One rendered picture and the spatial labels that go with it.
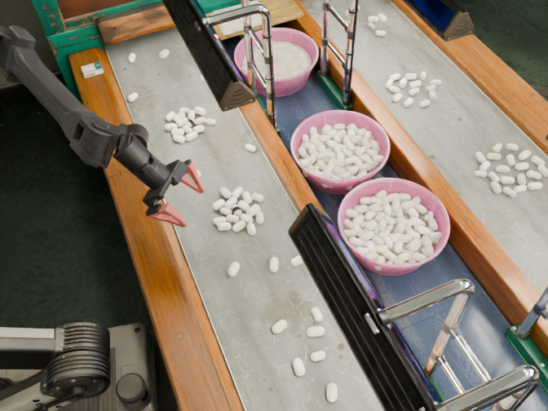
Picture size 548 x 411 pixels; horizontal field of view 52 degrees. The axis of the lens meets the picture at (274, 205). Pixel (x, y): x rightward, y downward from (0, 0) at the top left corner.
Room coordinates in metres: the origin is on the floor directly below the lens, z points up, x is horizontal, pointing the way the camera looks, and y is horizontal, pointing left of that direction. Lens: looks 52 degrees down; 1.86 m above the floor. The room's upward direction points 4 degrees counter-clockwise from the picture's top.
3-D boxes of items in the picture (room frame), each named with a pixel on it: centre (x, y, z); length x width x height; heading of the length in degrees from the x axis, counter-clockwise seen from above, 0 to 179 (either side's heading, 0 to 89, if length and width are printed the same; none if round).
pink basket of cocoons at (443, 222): (0.79, -0.28, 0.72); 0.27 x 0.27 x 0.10
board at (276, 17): (1.67, 0.04, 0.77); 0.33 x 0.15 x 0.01; 110
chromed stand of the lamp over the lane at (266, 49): (1.23, 0.09, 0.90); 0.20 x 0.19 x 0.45; 20
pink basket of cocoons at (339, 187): (1.05, -0.19, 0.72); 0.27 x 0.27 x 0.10
